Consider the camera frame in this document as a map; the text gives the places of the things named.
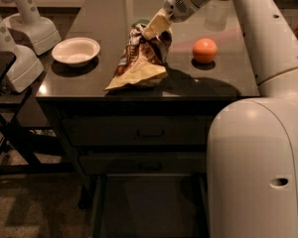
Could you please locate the orange ball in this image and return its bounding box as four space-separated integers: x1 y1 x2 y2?
193 39 218 63

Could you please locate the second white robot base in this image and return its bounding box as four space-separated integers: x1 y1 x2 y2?
0 15 44 93

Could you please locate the open bottom drawer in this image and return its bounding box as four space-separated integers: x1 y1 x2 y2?
88 175 211 238

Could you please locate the dark middle left drawer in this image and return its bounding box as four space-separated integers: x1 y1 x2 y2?
78 152 206 175

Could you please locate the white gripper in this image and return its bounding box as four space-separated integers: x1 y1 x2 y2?
142 0 199 40

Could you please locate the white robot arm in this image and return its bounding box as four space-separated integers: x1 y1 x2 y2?
144 0 298 238

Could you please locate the brown sea salt chip bag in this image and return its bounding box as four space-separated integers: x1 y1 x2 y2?
106 22 172 90

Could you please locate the dark drawer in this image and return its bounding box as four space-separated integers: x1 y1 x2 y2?
78 152 206 175
62 116 211 146

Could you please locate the white bowl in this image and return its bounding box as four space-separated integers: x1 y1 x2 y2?
52 38 100 67

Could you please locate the dark top left drawer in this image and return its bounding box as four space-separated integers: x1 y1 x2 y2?
62 116 211 146

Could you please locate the green yellow sponge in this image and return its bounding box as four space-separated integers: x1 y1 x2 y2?
132 19 149 27

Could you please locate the white robot base numbered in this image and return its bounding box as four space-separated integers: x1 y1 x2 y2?
0 0 62 56

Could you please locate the dark metal side table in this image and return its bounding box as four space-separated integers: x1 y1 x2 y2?
0 52 77 183

